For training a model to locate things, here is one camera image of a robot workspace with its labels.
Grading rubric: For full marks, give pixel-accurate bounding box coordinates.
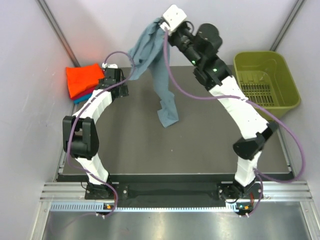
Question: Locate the grey blue t shirt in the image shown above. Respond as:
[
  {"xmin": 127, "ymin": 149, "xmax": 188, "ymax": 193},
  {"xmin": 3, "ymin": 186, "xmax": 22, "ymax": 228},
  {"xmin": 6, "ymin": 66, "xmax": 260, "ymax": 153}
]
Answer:
[{"xmin": 128, "ymin": 18, "xmax": 179, "ymax": 128}]

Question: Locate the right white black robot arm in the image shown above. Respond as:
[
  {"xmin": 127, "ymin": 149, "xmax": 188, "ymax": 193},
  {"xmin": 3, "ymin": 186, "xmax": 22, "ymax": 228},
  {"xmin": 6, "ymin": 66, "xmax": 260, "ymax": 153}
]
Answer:
[{"xmin": 164, "ymin": 22, "xmax": 278, "ymax": 200}]

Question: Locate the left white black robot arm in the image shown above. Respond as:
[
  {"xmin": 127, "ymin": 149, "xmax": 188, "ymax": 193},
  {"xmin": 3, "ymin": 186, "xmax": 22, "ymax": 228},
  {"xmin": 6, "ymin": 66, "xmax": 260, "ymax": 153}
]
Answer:
[{"xmin": 62, "ymin": 64, "xmax": 129, "ymax": 199}]

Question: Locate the magenta folded t shirt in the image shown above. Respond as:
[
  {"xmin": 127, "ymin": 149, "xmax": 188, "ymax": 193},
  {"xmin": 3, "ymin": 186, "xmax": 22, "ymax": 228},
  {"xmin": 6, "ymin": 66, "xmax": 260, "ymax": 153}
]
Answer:
[{"xmin": 71, "ymin": 68, "xmax": 104, "ymax": 101}]

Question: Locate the orange folded t shirt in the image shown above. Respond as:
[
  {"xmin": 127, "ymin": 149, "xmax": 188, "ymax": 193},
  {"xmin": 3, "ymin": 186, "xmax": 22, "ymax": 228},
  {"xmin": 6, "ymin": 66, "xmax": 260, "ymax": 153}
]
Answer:
[{"xmin": 65, "ymin": 63, "xmax": 104, "ymax": 99}]

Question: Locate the teal folded t shirt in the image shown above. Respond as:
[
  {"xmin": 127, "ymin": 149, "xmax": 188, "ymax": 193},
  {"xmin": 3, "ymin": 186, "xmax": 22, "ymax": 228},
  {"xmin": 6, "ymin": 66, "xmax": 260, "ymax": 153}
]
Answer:
[{"xmin": 73, "ymin": 93, "xmax": 92, "ymax": 105}]

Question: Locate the olive green plastic basket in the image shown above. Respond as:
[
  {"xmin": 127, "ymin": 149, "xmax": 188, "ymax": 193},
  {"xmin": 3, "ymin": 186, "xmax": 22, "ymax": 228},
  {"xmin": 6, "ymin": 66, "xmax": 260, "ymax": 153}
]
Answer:
[{"xmin": 233, "ymin": 51, "xmax": 301, "ymax": 119}]

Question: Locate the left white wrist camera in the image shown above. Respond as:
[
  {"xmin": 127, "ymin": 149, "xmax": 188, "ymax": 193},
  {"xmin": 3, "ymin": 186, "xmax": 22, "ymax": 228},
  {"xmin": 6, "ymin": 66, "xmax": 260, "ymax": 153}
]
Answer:
[{"xmin": 101, "ymin": 62, "xmax": 119, "ymax": 70}]

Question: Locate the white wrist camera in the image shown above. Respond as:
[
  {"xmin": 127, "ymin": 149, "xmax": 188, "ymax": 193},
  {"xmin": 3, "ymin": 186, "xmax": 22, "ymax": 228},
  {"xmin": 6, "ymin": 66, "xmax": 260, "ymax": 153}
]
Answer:
[
  {"xmin": 160, "ymin": 4, "xmax": 187, "ymax": 36},
  {"xmin": 101, "ymin": 62, "xmax": 119, "ymax": 70}
]

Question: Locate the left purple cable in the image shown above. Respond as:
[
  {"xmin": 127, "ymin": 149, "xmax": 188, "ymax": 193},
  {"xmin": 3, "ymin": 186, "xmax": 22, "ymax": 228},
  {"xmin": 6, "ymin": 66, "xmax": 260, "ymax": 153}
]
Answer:
[{"xmin": 65, "ymin": 51, "xmax": 136, "ymax": 218}]

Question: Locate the purple cable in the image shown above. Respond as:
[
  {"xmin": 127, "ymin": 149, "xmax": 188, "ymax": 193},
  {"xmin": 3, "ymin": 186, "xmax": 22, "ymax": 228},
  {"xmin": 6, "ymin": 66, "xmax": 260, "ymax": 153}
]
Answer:
[
  {"xmin": 162, "ymin": 21, "xmax": 306, "ymax": 218},
  {"xmin": 65, "ymin": 51, "xmax": 136, "ymax": 218}
]

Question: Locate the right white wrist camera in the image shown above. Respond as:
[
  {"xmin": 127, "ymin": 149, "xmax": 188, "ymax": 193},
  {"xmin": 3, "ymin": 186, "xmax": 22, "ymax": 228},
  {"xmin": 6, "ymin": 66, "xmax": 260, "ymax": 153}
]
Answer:
[{"xmin": 160, "ymin": 4, "xmax": 187, "ymax": 36}]

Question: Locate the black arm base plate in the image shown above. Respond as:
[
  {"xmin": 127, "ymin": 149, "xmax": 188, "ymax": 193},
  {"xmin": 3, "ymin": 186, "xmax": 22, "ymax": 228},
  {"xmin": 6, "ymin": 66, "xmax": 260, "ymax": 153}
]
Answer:
[{"xmin": 84, "ymin": 182, "xmax": 263, "ymax": 202}]

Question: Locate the aluminium frame rail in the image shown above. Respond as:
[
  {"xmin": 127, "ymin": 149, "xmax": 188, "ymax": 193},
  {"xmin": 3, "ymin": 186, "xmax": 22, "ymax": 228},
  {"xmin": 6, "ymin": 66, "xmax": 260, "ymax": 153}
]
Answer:
[{"xmin": 40, "ymin": 181, "xmax": 312, "ymax": 202}]

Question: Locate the perforated cable duct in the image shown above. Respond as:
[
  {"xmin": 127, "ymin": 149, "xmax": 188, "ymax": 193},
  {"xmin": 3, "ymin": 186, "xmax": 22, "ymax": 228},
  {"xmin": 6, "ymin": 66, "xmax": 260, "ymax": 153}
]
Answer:
[{"xmin": 50, "ymin": 202, "xmax": 250, "ymax": 213}]

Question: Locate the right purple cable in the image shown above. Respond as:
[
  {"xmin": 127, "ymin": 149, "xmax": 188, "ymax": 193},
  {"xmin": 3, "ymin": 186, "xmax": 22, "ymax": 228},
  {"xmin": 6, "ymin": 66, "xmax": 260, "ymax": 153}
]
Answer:
[{"xmin": 162, "ymin": 21, "xmax": 306, "ymax": 218}]

